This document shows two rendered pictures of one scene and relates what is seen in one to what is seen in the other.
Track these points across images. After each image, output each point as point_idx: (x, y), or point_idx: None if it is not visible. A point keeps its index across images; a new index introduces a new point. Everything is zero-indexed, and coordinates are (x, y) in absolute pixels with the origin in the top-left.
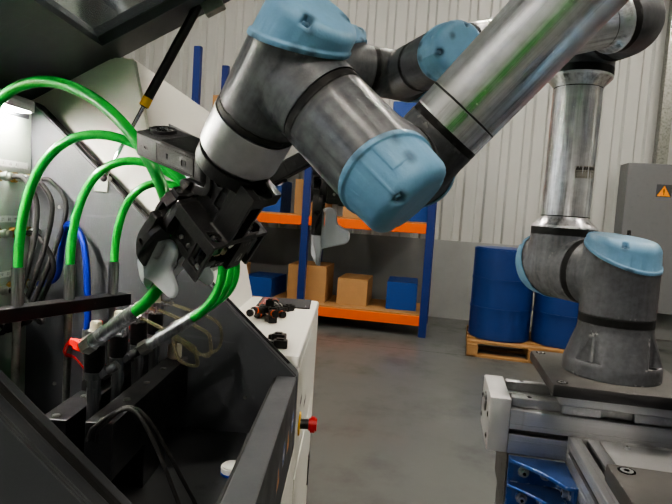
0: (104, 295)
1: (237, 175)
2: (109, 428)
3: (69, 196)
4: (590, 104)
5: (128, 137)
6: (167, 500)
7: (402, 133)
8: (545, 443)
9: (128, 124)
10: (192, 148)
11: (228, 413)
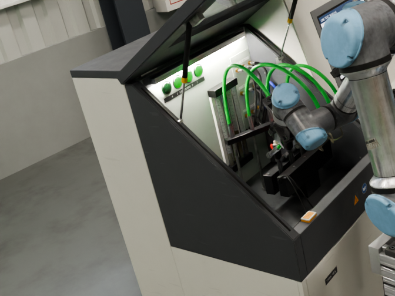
0: None
1: (283, 125)
2: (284, 180)
3: (267, 67)
4: None
5: (264, 92)
6: (315, 204)
7: (306, 130)
8: None
9: (263, 87)
10: None
11: (354, 164)
